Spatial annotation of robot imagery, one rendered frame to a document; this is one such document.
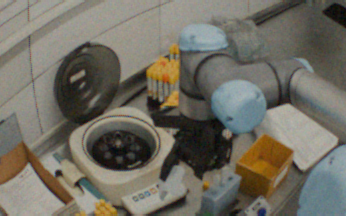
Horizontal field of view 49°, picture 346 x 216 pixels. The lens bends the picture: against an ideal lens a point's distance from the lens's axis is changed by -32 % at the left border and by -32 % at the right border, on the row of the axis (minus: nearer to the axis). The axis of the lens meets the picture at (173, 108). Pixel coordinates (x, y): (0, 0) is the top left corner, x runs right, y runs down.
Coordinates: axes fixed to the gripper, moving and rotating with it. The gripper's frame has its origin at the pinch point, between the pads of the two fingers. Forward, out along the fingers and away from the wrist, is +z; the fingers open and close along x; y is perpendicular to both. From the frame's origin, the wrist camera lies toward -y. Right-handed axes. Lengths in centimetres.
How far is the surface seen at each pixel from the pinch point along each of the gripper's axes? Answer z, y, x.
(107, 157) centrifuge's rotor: 8.5, -24.4, -3.6
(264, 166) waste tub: 17.2, -2.4, 30.7
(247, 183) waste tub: 13.9, 0.8, 19.9
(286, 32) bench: 15, -47, 101
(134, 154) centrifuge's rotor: 8.7, -21.8, 2.9
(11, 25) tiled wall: -30, -48, -23
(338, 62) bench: 15, -15, 108
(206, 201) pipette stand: 10.7, 0.2, 6.0
